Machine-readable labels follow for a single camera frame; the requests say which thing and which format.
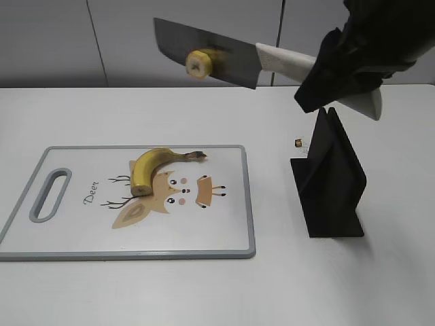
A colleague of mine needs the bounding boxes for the white deer cutting board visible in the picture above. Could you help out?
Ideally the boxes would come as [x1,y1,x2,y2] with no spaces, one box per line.
[1,145,256,261]

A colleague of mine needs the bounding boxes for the black covered gripper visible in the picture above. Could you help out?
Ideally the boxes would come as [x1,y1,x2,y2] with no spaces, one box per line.
[294,29,417,113]

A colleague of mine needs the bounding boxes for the black knife stand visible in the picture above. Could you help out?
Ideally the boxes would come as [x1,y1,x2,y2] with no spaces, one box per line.
[290,107,366,238]

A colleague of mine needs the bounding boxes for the cut banana slice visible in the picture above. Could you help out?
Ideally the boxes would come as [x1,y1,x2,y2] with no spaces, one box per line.
[185,48,226,79]

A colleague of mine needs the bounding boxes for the cleaver knife with white handle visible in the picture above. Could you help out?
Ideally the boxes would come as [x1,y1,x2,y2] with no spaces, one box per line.
[153,18,382,121]

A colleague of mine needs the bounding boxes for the yellow banana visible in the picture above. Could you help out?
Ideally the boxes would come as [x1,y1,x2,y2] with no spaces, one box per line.
[130,147,207,197]

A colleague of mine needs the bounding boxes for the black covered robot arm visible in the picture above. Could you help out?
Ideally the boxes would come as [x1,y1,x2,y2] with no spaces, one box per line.
[294,1,434,113]

